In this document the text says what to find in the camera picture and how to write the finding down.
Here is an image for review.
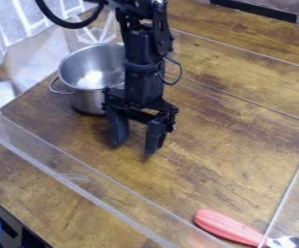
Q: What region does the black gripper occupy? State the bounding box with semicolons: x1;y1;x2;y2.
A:
102;59;178;157

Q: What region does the clear acrylic barrier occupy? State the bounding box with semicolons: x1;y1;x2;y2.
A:
0;114;228;248

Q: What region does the spoon with orange handle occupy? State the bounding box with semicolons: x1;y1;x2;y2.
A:
193;209;299;248

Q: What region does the dark bar at table edge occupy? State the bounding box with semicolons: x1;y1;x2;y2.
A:
209;0;297;23

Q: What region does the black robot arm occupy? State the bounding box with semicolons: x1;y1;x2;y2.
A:
102;0;178;156

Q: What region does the silver metal pot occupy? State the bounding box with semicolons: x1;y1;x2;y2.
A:
48;43;124;115

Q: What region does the black cable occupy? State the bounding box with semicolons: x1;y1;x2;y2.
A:
33;0;106;30

